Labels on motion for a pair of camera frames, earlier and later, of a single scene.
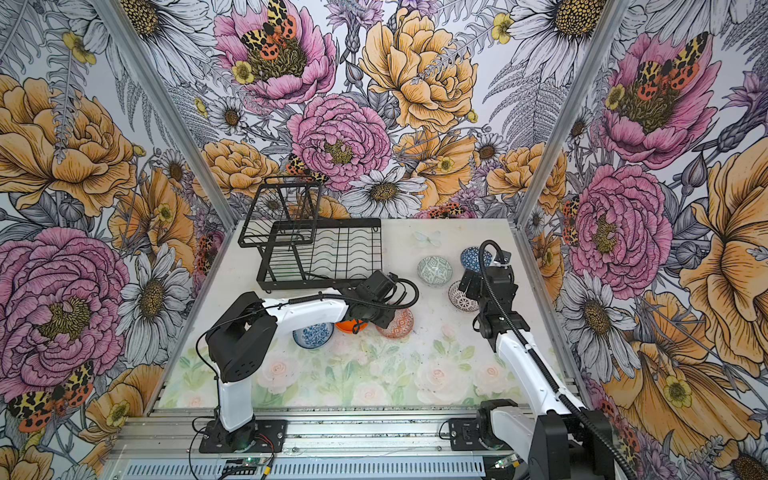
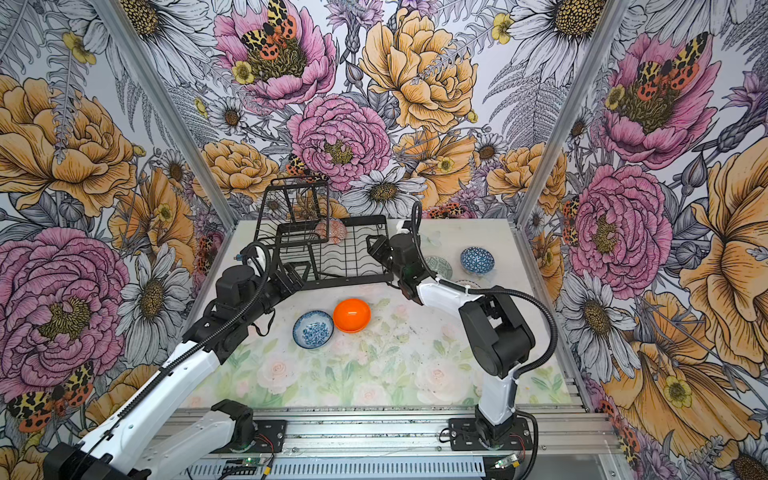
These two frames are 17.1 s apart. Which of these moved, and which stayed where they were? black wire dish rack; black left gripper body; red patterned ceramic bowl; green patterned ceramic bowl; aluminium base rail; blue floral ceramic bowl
Moved: red patterned ceramic bowl; black left gripper body
Stayed: aluminium base rail; blue floral ceramic bowl; black wire dish rack; green patterned ceramic bowl
